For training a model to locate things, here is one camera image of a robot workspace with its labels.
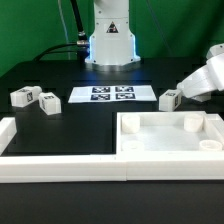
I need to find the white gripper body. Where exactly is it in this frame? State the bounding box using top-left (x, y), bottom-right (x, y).
top-left (177, 43), bottom-right (224, 98)

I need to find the white square tabletop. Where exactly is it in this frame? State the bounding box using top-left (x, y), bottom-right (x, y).
top-left (116, 111), bottom-right (224, 161)

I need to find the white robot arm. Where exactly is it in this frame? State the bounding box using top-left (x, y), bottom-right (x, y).
top-left (85, 0), bottom-right (224, 98)

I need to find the white sheet with fiducial tags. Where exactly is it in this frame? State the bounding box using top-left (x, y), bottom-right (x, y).
top-left (69, 85), bottom-right (156, 103)

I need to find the white L-shaped obstacle fence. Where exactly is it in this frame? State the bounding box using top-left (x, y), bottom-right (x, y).
top-left (0, 117), bottom-right (224, 183)

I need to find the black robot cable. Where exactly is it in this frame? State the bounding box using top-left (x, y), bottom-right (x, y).
top-left (33, 0), bottom-right (90, 62)

